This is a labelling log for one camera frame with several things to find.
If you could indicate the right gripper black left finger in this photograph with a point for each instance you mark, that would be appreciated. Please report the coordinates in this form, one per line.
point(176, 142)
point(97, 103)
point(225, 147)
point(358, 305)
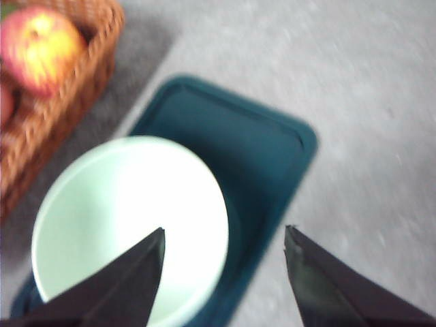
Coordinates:
point(119, 293)

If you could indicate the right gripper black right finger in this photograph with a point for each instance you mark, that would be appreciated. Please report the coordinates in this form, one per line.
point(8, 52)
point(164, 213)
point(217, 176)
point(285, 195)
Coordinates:
point(332, 293)

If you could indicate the light green ceramic bowl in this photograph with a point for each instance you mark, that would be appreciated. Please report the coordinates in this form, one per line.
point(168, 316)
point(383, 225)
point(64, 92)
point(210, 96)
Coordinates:
point(113, 196)

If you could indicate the brown wicker basket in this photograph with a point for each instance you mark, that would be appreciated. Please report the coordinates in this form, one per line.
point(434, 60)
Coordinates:
point(39, 129)

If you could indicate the dark teal rectangular tray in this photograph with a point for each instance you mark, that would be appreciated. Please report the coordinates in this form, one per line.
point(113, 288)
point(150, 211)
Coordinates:
point(261, 158)

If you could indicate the red yellow apple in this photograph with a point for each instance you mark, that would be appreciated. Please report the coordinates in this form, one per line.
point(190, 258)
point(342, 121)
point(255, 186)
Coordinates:
point(42, 51)

